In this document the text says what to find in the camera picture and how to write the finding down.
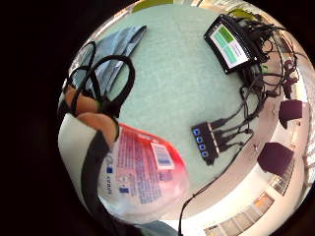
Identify clear packet with red label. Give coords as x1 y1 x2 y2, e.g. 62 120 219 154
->
96 122 191 224

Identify blue denim garment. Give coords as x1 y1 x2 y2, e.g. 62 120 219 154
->
70 25 148 97

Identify yellow-green object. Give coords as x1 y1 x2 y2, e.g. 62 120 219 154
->
132 0 175 14

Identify black hub with blue lights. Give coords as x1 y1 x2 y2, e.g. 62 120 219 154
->
191 121 221 166

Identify small black-framed monitor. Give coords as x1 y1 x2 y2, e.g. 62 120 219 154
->
203 13 264 75

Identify dark maroon chair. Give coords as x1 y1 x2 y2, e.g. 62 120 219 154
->
278 99 304 130
256 142 295 178

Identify long thin black cord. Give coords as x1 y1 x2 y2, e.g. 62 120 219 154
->
177 139 254 236

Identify tangle of black cables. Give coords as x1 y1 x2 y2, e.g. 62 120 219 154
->
215 9 300 155

